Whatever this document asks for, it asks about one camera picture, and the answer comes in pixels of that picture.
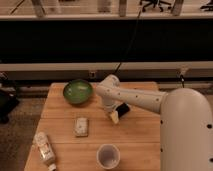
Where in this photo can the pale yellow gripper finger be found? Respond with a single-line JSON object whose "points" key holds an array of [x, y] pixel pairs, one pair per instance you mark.
{"points": [[114, 117]]}

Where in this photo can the black eraser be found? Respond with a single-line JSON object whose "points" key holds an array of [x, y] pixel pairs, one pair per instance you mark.
{"points": [[122, 109]]}

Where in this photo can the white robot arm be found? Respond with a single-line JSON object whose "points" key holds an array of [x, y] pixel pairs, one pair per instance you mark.
{"points": [[186, 122]]}

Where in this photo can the clear plastic cup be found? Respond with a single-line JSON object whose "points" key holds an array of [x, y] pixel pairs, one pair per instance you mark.
{"points": [[108, 156]]}

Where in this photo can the green bowl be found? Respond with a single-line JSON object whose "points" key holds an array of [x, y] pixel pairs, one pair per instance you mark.
{"points": [[77, 91]]}

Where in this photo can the white plastic bottle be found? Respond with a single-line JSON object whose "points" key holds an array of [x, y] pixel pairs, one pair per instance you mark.
{"points": [[45, 150]]}

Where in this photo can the dark object at left edge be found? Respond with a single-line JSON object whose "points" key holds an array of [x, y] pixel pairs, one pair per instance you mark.
{"points": [[8, 101]]}

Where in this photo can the black office chair base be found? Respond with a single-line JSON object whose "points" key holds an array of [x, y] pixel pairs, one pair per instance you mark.
{"points": [[146, 3]]}

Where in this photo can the white wall outlet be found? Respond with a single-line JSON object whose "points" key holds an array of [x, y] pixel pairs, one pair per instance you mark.
{"points": [[92, 74]]}

